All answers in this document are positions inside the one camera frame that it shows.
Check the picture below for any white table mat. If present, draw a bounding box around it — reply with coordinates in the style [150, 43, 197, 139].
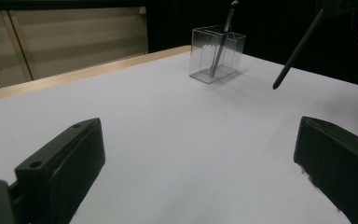
[0, 52, 358, 224]

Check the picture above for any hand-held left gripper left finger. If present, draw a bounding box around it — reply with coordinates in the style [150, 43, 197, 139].
[14, 117, 106, 224]

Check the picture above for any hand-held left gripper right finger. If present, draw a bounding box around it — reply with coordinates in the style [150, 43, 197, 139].
[293, 116, 358, 224]

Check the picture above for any black pen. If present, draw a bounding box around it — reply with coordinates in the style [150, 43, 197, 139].
[209, 0, 240, 78]

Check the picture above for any wooden table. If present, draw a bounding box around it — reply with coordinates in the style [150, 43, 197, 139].
[0, 45, 192, 105]

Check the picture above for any clear acrylic organizer box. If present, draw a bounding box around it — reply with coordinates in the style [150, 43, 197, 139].
[188, 25, 247, 84]

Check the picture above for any black curtain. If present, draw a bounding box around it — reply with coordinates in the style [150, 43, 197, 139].
[145, 0, 358, 91]

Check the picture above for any black slim makeup brush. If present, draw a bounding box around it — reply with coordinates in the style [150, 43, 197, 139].
[272, 8, 324, 91]

